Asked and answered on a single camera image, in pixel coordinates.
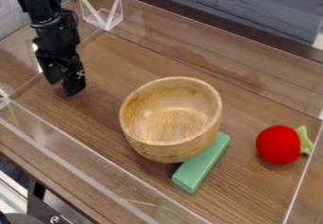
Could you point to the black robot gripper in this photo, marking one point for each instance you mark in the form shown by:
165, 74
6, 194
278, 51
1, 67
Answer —
58, 39

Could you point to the light wooden bowl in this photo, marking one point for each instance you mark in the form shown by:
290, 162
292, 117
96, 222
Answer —
170, 118

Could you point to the green rectangular block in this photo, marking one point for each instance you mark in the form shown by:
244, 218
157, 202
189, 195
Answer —
194, 170

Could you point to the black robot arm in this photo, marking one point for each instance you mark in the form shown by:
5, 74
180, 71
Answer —
34, 8

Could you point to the red plush tomato toy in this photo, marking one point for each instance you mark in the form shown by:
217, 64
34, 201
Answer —
281, 144

